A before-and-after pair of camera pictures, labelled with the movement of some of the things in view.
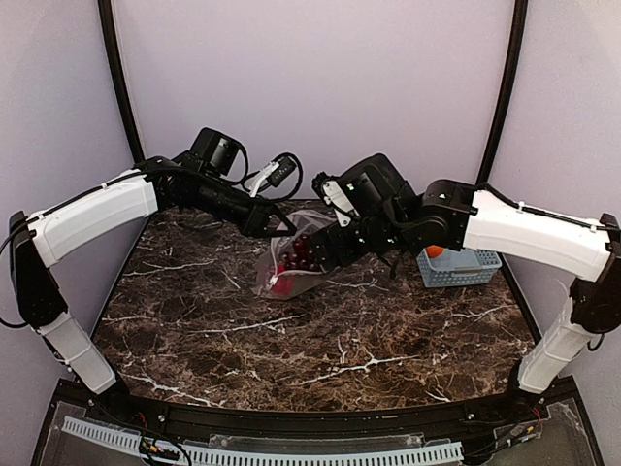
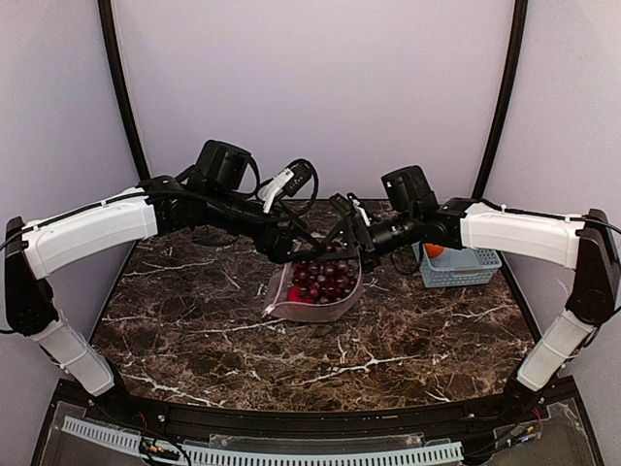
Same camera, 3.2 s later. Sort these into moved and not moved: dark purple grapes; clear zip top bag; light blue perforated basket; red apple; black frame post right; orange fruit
Moved: dark purple grapes; red apple; clear zip top bag
Not moved: orange fruit; black frame post right; light blue perforated basket
